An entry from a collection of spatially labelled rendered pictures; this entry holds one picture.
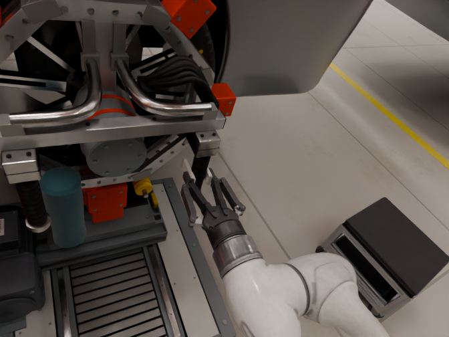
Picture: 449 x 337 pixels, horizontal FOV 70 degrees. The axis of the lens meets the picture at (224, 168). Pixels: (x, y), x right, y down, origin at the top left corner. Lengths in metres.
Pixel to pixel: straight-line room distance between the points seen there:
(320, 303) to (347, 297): 0.05
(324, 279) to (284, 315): 0.12
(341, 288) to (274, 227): 1.18
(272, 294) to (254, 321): 0.05
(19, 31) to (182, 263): 1.07
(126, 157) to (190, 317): 0.82
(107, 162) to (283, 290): 0.44
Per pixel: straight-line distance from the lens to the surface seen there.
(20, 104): 1.11
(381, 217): 1.71
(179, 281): 1.43
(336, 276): 0.67
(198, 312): 1.40
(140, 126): 0.62
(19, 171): 0.62
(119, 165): 0.75
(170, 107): 0.62
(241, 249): 0.62
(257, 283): 0.59
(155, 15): 0.73
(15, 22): 0.71
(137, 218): 1.39
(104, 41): 0.74
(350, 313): 0.66
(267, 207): 1.87
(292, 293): 0.61
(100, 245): 1.42
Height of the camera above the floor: 1.39
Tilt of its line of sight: 45 degrees down
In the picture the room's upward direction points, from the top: 20 degrees clockwise
